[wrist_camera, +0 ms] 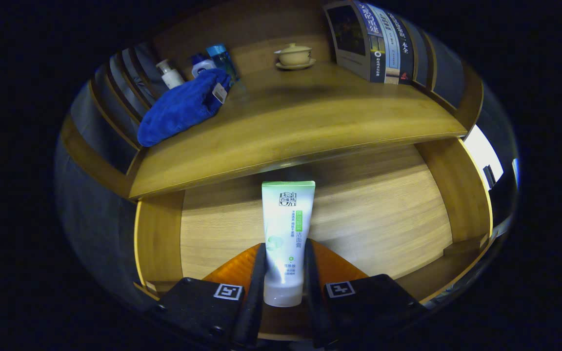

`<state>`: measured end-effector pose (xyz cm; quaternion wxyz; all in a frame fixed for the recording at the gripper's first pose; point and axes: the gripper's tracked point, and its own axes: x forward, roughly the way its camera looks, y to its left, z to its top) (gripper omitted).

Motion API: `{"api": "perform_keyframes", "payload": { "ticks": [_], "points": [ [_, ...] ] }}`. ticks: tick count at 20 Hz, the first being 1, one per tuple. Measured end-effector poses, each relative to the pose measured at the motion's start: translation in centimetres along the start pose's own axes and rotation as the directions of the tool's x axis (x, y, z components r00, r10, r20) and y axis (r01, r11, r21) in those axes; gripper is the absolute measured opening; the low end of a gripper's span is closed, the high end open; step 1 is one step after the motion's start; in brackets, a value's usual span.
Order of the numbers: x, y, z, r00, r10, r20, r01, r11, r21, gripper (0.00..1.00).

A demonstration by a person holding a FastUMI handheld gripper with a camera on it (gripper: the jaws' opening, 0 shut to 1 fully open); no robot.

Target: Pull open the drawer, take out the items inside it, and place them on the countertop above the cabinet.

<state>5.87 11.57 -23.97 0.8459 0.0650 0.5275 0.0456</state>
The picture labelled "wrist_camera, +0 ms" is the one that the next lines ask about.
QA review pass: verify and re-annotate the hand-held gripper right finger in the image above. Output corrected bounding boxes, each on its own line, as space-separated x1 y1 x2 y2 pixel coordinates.
303 239 428 349

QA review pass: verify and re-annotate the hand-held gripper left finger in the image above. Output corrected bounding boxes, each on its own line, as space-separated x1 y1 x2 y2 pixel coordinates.
147 242 268 349

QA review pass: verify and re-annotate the wooden drawer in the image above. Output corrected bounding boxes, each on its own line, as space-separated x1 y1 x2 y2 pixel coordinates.
134 137 494 342

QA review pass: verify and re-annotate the white green cleanser tube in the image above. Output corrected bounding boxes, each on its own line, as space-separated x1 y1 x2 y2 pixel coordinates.
261 181 316 308

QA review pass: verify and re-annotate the wooden countertop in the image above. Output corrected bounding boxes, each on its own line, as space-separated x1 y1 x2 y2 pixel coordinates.
129 61 468 199

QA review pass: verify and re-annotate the wooden cabinet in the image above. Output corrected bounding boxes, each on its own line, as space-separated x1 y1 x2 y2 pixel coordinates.
59 0 485 200

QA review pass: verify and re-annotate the black backdrop cloth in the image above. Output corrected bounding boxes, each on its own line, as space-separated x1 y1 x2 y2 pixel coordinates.
54 83 140 303

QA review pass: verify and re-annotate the blue folded towel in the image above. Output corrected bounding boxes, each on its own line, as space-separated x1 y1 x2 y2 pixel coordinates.
137 68 232 148

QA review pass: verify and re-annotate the white pump bottle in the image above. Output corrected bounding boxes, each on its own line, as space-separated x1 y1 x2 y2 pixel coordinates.
156 59 185 90

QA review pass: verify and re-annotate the white blue-capped lotion bottle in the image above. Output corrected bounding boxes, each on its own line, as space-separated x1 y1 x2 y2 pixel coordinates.
191 53 217 78

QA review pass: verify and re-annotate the teal blue bottle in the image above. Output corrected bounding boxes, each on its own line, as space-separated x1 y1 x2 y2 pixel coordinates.
206 44 239 86

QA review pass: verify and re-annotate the black spine book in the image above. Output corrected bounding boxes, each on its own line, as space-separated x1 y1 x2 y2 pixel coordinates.
388 10 415 86

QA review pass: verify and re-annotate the pale grey spine book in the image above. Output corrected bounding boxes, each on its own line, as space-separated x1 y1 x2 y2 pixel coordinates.
366 4 402 84

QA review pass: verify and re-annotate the beige lidded teacup with saucer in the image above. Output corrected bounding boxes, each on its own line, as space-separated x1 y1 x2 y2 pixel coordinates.
274 43 317 71

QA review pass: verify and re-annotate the blue spine book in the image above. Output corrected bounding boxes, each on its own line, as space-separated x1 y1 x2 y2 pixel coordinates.
323 1 387 83

